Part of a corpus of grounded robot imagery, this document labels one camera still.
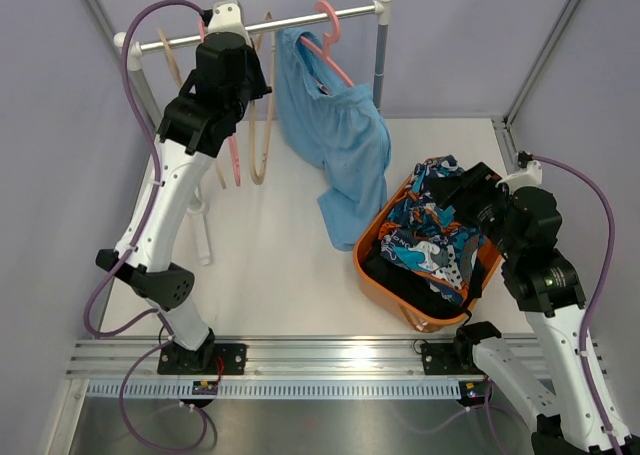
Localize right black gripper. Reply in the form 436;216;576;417
424;161;520;260

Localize pink plastic hanger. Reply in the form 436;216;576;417
199;20;241;190
299;0;355;87

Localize beige wooden hanger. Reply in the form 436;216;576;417
248;11;276;185
157;28;227;189

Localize colourful patterned shorts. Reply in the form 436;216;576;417
367;155;487;305

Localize light blue shorts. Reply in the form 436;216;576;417
275;28;391;251

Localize black shorts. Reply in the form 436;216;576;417
363;255;487;320

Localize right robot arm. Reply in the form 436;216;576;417
428;160;639;454

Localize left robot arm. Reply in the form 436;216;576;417
96;32;271;374

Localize orange plastic basket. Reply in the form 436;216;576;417
354;156;500;333

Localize white clothes rack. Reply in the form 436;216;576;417
113;0;392;266

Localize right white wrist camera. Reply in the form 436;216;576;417
497;151;543;193

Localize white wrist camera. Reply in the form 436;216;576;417
203;0;252;45
497;151;543;193

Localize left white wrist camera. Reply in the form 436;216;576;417
203;0;252;45

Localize purple floor cable right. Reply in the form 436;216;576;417
394;379;531;436

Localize purple floor cable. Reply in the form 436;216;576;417
118;342;214;451
394;379;531;436

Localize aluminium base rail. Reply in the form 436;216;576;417
67;337;601;381

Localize purple floor cable left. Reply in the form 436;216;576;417
118;342;214;451

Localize white slotted cable duct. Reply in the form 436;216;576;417
86;380;462;400

